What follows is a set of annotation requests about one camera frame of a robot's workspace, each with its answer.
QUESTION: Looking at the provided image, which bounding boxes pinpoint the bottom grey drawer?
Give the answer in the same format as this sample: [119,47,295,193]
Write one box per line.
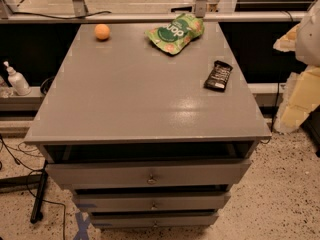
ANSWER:
[91,211,218,228]

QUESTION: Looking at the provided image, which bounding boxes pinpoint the blue tape cross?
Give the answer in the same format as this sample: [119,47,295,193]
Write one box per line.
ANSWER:
[73,203,113,240]

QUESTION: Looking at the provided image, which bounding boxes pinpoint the orange fruit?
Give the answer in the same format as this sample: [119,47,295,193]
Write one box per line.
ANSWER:
[94,24,110,40]

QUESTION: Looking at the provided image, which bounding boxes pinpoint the black metal floor bar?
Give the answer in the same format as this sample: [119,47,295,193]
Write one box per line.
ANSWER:
[30,162,48,224]

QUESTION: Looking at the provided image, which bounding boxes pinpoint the black floor cable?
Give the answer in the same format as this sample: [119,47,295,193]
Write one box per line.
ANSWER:
[0,133,67,240]

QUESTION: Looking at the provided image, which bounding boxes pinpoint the grey drawer cabinet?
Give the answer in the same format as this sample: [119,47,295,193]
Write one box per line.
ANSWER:
[26,23,270,220]

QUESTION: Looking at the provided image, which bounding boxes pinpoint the top grey drawer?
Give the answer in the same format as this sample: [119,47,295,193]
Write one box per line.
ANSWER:
[46,159,251,189]

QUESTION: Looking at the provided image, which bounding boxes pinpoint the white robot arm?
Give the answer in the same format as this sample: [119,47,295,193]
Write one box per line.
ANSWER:
[295,0,320,66]

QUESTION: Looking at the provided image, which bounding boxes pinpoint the green snack bag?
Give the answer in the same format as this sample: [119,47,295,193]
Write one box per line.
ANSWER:
[145,13,204,55]

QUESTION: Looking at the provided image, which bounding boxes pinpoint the middle grey drawer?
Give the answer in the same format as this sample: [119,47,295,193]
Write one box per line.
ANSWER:
[73,192,231,212]

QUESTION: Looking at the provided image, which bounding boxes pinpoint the white pump bottle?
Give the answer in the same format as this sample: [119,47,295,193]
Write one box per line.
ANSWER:
[3,61,31,96]

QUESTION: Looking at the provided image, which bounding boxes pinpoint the grey drawer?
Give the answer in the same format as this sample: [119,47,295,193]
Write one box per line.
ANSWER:
[46,159,251,189]
[73,192,231,212]
[91,211,218,228]

